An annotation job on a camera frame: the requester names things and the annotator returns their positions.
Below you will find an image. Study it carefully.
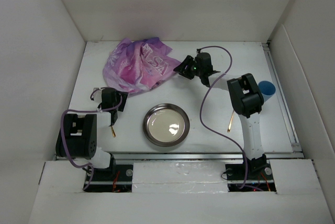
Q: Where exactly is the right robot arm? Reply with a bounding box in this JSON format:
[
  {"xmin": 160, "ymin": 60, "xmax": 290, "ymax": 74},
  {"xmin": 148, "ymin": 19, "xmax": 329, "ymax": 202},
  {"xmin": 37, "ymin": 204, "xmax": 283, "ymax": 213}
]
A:
[{"xmin": 174, "ymin": 51, "xmax": 266, "ymax": 180}]

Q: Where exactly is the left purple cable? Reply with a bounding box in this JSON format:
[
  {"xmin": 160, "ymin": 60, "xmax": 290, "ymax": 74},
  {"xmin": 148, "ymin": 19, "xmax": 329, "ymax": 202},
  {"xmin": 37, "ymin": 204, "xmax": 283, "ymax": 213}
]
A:
[{"xmin": 60, "ymin": 86, "xmax": 124, "ymax": 191}]

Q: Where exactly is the gold fork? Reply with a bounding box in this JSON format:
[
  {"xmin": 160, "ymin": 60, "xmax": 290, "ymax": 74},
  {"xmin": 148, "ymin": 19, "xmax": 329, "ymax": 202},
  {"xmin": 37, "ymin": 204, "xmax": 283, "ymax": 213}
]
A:
[{"xmin": 110, "ymin": 126, "xmax": 116, "ymax": 138}]

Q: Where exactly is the blue plastic cup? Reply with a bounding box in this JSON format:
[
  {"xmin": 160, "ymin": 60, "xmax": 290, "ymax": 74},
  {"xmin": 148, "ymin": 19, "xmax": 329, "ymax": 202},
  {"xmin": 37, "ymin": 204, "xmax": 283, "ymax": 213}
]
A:
[{"xmin": 258, "ymin": 81, "xmax": 276, "ymax": 102}]

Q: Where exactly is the round metal plate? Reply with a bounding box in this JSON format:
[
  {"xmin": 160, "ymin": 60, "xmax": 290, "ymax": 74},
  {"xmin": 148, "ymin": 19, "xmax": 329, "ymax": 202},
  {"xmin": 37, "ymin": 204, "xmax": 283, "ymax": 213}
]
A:
[{"xmin": 142, "ymin": 103, "xmax": 190, "ymax": 148}]

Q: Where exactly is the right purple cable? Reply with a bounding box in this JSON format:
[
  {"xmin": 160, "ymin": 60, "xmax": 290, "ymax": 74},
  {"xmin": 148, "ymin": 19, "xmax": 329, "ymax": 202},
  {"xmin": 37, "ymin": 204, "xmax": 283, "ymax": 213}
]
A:
[{"xmin": 196, "ymin": 46, "xmax": 252, "ymax": 189}]

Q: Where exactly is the purple cable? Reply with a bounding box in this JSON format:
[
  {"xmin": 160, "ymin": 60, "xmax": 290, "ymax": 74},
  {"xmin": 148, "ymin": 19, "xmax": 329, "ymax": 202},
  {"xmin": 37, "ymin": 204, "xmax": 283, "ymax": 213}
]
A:
[
  {"xmin": 60, "ymin": 86, "xmax": 124, "ymax": 191},
  {"xmin": 196, "ymin": 46, "xmax": 252, "ymax": 189}
]

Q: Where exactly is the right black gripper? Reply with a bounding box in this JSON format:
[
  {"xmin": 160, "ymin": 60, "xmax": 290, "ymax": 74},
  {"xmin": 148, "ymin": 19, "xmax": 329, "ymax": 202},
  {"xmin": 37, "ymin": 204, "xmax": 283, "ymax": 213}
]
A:
[{"xmin": 173, "ymin": 55, "xmax": 203, "ymax": 80}]

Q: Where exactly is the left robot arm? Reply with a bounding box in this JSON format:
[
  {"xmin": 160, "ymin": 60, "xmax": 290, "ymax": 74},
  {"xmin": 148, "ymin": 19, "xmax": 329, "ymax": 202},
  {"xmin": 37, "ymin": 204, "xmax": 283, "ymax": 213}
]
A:
[{"xmin": 55, "ymin": 87, "xmax": 128, "ymax": 180}]

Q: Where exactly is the gold spoon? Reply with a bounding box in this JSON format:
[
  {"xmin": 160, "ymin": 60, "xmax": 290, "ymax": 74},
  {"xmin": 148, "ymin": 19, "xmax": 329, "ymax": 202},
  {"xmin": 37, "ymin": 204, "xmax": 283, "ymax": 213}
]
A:
[{"xmin": 227, "ymin": 110, "xmax": 235, "ymax": 133}]

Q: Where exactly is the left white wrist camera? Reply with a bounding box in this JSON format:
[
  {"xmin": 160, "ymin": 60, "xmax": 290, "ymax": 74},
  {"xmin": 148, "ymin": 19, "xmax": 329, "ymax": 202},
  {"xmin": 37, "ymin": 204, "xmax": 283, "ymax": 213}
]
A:
[{"xmin": 90, "ymin": 87, "xmax": 103, "ymax": 103}]

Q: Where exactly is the purple pink printed cloth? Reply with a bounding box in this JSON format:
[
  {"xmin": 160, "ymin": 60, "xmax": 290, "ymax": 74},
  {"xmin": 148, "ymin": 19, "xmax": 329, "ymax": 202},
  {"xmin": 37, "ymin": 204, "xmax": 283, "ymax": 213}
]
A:
[{"xmin": 103, "ymin": 37, "xmax": 181, "ymax": 96}]

